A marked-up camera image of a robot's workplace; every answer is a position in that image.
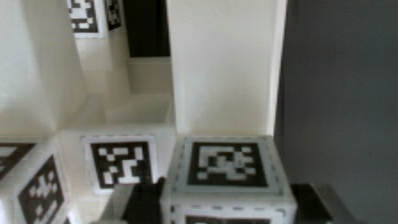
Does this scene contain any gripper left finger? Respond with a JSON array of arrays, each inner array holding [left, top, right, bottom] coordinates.
[[87, 176, 167, 224]]

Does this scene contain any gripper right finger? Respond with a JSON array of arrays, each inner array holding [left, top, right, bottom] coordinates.
[[292, 183, 363, 224]]

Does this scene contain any white cube leg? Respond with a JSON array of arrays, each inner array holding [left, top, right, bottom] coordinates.
[[0, 137, 69, 224], [160, 136, 297, 224]]

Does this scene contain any white chair back frame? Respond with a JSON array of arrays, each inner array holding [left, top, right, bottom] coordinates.
[[0, 0, 286, 224]]

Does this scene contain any white chair seat part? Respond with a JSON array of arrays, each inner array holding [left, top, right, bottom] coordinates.
[[66, 0, 125, 39]]

